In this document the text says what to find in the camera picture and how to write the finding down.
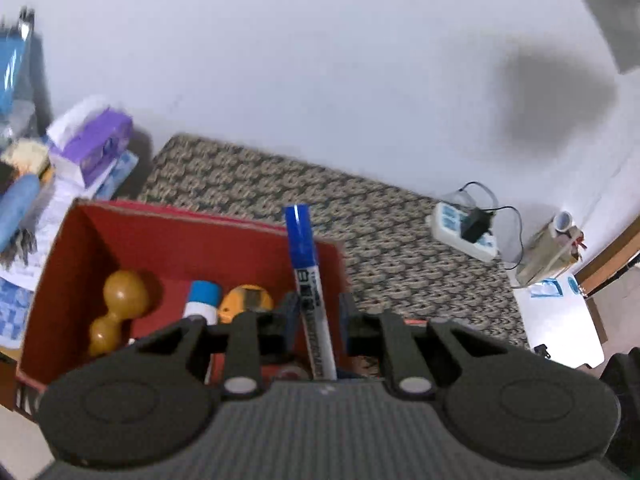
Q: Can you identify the large red cardboard box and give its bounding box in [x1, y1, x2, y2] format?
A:
[16, 198, 351, 413]

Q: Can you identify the black charger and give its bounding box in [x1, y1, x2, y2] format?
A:
[460, 208, 494, 243]

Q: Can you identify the blue whiteboard marker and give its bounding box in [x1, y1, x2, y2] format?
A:
[284, 203, 338, 382]

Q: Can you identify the looped charger cable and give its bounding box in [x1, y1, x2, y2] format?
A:
[457, 181, 498, 211]

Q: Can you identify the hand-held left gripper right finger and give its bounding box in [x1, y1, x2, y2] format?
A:
[339, 291, 507, 402]

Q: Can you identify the blue bottle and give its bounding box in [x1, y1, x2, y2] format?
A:
[0, 7, 37, 126]

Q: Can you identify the purple tissue pack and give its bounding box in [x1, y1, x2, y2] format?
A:
[46, 95, 135, 187]

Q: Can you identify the blue rolled towel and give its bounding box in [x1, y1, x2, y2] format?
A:
[0, 174, 41, 253]

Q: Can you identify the yellow tape measure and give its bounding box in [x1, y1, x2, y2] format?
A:
[218, 285, 275, 326]

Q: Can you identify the wooden gourd-shaped massager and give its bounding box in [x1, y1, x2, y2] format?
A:
[88, 270, 150, 358]

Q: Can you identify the black power strip cable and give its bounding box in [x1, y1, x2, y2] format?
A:
[487, 205, 525, 288]

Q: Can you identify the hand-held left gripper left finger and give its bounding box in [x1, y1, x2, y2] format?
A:
[131, 291, 301, 402]

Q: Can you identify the blue and white tissue pack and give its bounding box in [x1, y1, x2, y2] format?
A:
[92, 150, 141, 200]

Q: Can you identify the white glue stick blue cap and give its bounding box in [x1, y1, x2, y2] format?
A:
[182, 280, 222, 325]

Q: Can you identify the floral patterned mat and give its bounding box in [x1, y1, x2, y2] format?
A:
[136, 133, 530, 350]

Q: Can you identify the white power strip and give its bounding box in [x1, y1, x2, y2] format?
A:
[431, 202, 501, 263]

